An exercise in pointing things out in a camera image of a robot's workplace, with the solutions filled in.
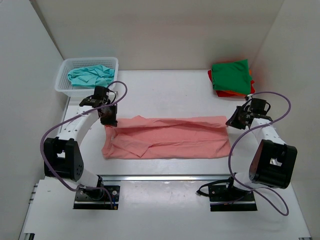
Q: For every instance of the pink t shirt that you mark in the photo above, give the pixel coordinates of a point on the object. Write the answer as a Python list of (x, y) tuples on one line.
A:
[(204, 137)]

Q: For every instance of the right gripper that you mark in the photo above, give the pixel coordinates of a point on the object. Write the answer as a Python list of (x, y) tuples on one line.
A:
[(233, 121)]

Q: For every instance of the white plastic basket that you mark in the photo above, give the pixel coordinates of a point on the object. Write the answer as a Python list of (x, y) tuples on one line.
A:
[(63, 85)]

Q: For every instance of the aluminium table rail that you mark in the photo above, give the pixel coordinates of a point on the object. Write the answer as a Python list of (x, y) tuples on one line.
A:
[(165, 178)]

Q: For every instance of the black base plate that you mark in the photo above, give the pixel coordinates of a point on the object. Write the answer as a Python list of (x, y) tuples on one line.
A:
[(224, 197), (83, 200)]

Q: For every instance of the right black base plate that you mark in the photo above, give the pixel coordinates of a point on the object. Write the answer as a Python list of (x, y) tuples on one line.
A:
[(224, 197)]

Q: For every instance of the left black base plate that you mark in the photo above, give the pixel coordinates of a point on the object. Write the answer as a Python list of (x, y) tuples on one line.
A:
[(83, 200)]

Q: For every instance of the green folded t shirt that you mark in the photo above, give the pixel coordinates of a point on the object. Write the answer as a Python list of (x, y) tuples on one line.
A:
[(232, 76)]

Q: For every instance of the teal t shirt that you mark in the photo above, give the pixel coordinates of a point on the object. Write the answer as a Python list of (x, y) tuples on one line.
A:
[(91, 76)]

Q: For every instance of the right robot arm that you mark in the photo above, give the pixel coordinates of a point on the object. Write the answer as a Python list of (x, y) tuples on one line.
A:
[(273, 163)]

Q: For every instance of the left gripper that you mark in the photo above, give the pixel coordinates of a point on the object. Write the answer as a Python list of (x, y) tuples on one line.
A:
[(112, 120)]

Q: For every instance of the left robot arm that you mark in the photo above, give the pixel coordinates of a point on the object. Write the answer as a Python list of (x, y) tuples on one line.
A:
[(63, 152)]

